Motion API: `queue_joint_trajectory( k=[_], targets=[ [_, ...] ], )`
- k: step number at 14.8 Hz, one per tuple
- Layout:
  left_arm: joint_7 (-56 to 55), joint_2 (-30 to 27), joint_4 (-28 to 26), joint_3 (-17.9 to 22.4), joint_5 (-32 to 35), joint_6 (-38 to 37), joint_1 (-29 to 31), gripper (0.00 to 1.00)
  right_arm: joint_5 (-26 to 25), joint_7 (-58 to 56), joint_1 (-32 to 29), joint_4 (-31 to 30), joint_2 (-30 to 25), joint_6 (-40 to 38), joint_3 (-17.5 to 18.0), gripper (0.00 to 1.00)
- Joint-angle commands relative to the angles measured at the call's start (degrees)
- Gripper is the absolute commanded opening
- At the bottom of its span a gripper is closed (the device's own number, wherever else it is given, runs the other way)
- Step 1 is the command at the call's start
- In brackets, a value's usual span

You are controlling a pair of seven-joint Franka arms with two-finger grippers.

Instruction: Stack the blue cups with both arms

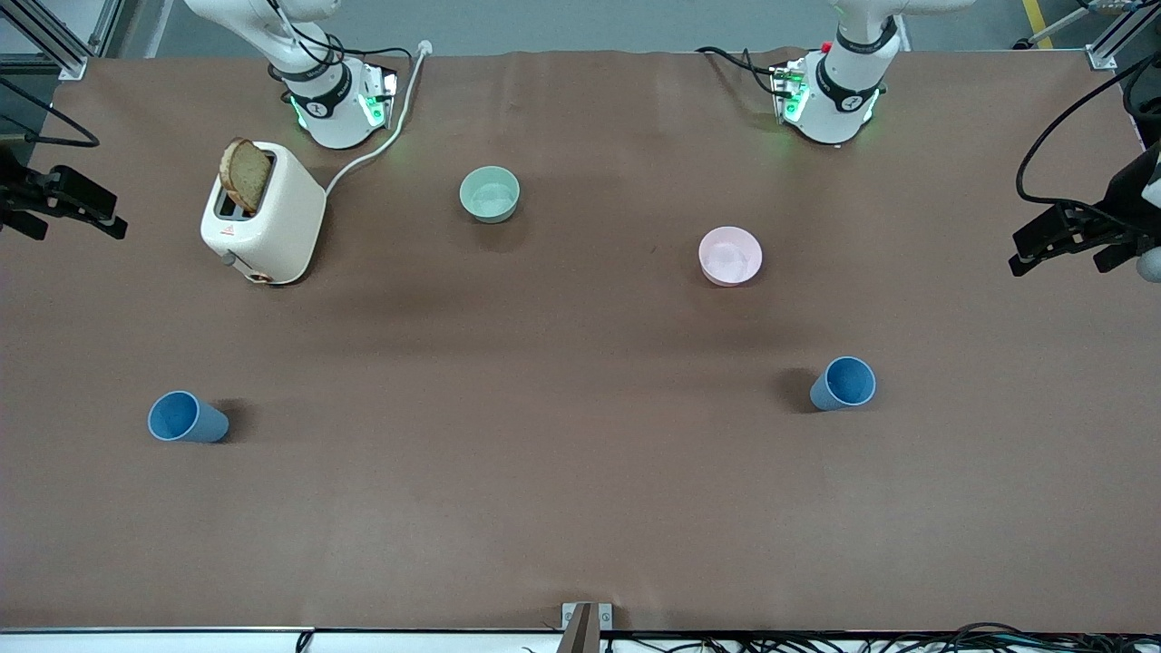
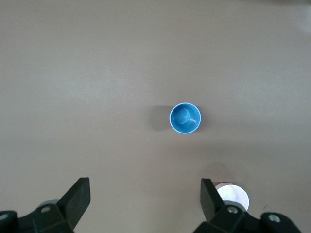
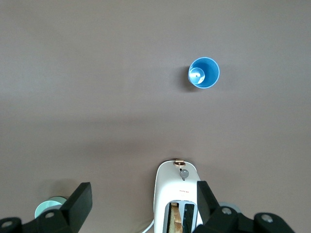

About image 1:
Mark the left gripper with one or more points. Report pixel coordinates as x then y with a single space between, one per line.
1117 201

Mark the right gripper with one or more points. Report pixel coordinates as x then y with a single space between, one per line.
11 192

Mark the blue plastic cup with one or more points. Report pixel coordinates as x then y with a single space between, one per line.
177 417
848 383

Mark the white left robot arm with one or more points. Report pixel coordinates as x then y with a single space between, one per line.
839 100

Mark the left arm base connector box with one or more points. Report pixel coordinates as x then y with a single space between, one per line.
789 91

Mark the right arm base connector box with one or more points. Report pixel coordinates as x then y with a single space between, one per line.
376 100

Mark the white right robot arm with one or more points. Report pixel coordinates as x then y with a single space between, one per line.
322 109

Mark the brown bread slice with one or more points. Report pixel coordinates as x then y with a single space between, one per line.
247 175

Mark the grey metal pole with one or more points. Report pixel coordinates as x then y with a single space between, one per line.
1052 27

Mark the cream white toaster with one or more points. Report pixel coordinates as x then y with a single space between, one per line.
277 222

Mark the pink bowl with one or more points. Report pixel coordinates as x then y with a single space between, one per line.
730 256

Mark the mint green bowl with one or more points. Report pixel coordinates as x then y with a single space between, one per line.
490 193

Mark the brown table cover sheet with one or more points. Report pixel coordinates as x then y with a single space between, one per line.
580 490

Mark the aluminium frame profile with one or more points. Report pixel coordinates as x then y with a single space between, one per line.
54 41
1120 32

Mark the grey metal mounting bracket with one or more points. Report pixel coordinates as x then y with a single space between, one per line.
606 617

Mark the dark camera mount post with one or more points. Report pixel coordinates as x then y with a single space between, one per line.
580 633

